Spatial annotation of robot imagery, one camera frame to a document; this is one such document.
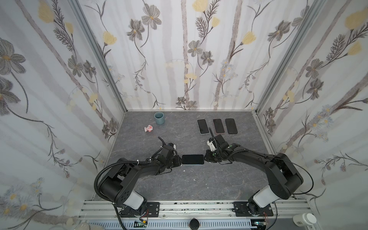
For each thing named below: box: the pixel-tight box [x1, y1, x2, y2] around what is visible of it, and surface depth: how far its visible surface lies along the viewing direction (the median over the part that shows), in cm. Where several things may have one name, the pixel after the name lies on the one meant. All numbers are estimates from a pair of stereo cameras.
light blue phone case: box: [196, 118, 210, 135], surface depth 114 cm
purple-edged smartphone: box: [212, 118, 225, 134], surface depth 113 cm
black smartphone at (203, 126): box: [196, 118, 210, 135], surface depth 114 cm
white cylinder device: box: [292, 212, 317, 227], surface depth 66 cm
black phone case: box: [225, 118, 238, 135], surface depth 113 cm
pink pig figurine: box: [143, 124, 154, 133], surface depth 107 cm
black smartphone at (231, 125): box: [225, 118, 238, 135], surface depth 113 cm
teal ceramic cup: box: [153, 111, 165, 125], surface depth 113 cm
